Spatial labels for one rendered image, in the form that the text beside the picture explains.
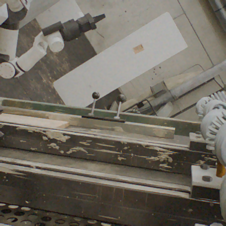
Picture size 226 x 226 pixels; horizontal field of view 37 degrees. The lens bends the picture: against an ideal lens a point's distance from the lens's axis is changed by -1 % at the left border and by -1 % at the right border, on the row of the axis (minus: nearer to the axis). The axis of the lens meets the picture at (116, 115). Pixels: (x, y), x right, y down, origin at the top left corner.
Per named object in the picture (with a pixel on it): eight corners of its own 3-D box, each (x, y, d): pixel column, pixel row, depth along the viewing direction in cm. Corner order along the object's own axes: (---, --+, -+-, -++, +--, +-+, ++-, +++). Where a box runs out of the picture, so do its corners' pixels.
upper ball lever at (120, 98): (112, 122, 153) (118, 96, 158) (121, 123, 152) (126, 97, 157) (111, 119, 150) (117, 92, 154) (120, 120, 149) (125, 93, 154)
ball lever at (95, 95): (87, 119, 155) (93, 93, 160) (95, 120, 155) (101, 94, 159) (86, 115, 152) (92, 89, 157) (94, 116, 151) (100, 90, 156)
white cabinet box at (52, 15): (38, 11, 653) (68, -10, 636) (55, 37, 664) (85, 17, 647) (30, 10, 610) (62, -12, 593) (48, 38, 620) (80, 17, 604)
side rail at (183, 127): (7, 117, 193) (8, 98, 191) (203, 143, 172) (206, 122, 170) (1, 118, 187) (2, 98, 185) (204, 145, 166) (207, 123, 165)
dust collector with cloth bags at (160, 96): (109, 104, 780) (194, 54, 729) (125, 128, 793) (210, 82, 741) (100, 121, 649) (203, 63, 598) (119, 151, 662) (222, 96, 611)
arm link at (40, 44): (65, 41, 155) (44, 59, 158) (59, 29, 159) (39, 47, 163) (55, 34, 149) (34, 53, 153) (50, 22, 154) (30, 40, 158)
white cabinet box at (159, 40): (61, 76, 579) (166, 11, 531) (79, 105, 590) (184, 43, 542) (51, 83, 521) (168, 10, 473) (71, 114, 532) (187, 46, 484)
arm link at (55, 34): (76, 45, 155) (54, 56, 155) (69, 31, 161) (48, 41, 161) (68, 28, 146) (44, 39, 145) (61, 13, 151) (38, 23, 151)
